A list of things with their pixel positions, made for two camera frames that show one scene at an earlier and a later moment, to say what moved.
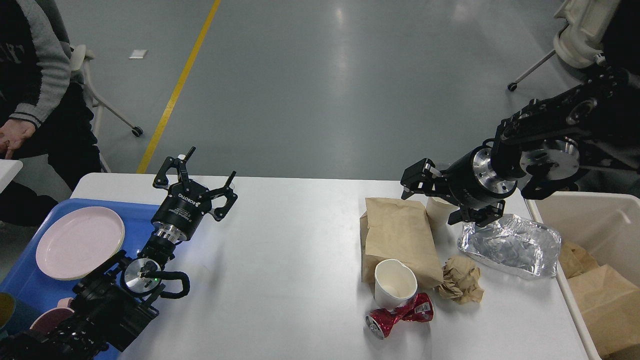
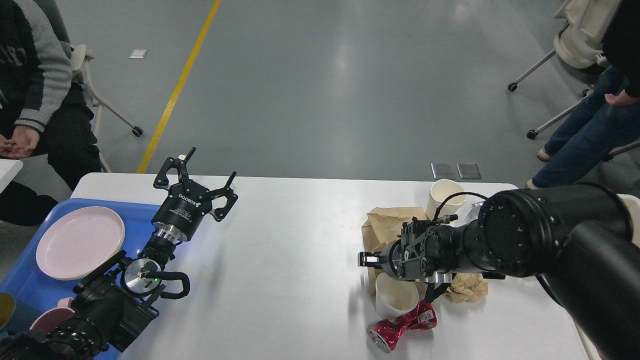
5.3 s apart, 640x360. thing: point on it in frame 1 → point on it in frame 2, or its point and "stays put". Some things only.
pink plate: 73,242 stays put
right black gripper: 471,179 → 425,253
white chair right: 580,42 stays put
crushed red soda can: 419,309 → 386,334
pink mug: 50,318 stays put
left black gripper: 179,213 stays put
